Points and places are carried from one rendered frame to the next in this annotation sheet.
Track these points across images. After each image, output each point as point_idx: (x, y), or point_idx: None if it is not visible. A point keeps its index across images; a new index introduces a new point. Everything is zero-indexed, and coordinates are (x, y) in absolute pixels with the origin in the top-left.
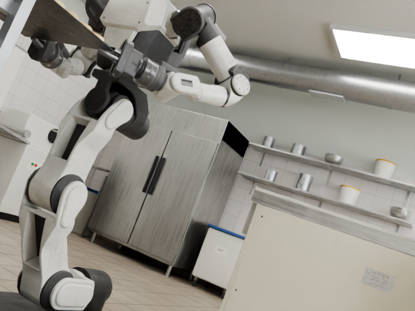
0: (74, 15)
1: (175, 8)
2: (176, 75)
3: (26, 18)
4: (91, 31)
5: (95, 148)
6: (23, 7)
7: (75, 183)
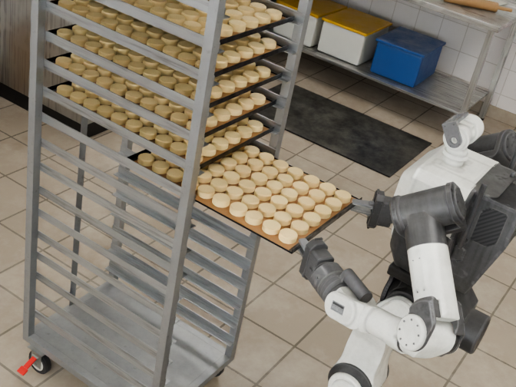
0: (247, 218)
1: (439, 183)
2: (329, 295)
3: (182, 232)
4: (271, 231)
5: (375, 345)
6: (178, 224)
7: (339, 375)
